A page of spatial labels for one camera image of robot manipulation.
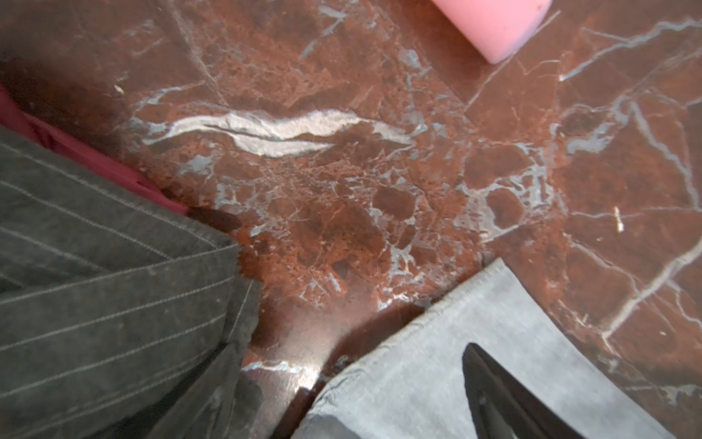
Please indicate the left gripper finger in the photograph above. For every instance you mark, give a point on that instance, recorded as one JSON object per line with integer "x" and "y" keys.
{"x": 501, "y": 407}

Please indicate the grey long sleeve shirt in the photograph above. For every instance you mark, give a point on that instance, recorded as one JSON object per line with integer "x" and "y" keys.
{"x": 417, "y": 383}

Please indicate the purple pink toy rake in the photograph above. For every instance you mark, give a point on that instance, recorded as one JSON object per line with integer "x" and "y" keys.
{"x": 496, "y": 28}

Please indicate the dark striped folded shirt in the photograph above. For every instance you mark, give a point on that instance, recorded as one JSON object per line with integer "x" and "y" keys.
{"x": 119, "y": 318}

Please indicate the maroon folded shirt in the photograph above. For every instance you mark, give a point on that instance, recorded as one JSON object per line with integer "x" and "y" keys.
{"x": 59, "y": 142}

